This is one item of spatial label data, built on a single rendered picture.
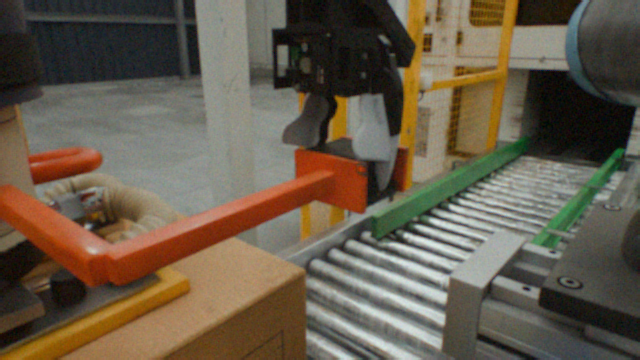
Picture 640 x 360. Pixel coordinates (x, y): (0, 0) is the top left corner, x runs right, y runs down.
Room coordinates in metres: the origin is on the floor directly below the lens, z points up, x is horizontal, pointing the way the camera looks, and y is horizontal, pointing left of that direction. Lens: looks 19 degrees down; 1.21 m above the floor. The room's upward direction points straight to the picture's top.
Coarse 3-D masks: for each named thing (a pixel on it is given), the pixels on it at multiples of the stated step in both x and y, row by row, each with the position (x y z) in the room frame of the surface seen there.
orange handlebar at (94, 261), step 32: (32, 160) 0.45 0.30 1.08; (64, 160) 0.44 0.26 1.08; (96, 160) 0.47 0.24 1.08; (0, 192) 0.34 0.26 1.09; (256, 192) 0.35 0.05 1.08; (288, 192) 0.35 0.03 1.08; (320, 192) 0.38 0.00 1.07; (32, 224) 0.28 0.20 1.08; (64, 224) 0.28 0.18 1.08; (192, 224) 0.28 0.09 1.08; (224, 224) 0.29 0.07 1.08; (256, 224) 0.32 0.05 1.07; (64, 256) 0.25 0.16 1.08; (96, 256) 0.24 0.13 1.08; (128, 256) 0.24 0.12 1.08; (160, 256) 0.25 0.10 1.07
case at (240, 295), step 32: (128, 224) 0.58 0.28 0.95; (192, 256) 0.49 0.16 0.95; (224, 256) 0.49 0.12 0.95; (256, 256) 0.49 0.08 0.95; (32, 288) 0.42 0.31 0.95; (192, 288) 0.42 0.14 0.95; (224, 288) 0.42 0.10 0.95; (256, 288) 0.42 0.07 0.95; (288, 288) 0.43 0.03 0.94; (160, 320) 0.36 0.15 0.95; (192, 320) 0.36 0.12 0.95; (224, 320) 0.36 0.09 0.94; (256, 320) 0.40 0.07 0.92; (288, 320) 0.43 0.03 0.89; (96, 352) 0.32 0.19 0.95; (128, 352) 0.32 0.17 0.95; (160, 352) 0.32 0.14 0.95; (192, 352) 0.34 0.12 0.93; (224, 352) 0.36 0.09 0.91; (256, 352) 0.39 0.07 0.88; (288, 352) 0.43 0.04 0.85
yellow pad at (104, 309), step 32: (64, 288) 0.35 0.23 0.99; (96, 288) 0.38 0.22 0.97; (128, 288) 0.38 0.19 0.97; (160, 288) 0.39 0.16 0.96; (32, 320) 0.33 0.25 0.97; (64, 320) 0.33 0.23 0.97; (96, 320) 0.34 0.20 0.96; (128, 320) 0.36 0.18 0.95; (0, 352) 0.29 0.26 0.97; (32, 352) 0.30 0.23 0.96; (64, 352) 0.31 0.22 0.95
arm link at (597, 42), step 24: (600, 0) 0.46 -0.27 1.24; (624, 0) 0.41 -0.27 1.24; (576, 24) 0.46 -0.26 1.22; (600, 24) 0.43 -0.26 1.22; (624, 24) 0.40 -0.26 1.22; (576, 48) 0.45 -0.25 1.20; (600, 48) 0.42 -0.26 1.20; (624, 48) 0.39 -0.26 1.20; (576, 72) 0.46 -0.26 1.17; (600, 72) 0.42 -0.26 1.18; (624, 72) 0.39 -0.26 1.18; (600, 96) 0.46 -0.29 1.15; (624, 96) 0.41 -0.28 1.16
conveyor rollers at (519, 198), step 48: (480, 192) 1.85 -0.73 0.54; (528, 192) 1.81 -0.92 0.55; (576, 192) 1.84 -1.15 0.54; (384, 240) 1.34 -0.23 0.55; (432, 240) 1.34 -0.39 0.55; (480, 240) 1.38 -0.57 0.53; (528, 240) 1.37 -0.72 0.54; (384, 288) 1.04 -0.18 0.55; (432, 288) 1.04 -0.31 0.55; (336, 336) 0.89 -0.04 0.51; (432, 336) 0.84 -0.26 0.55
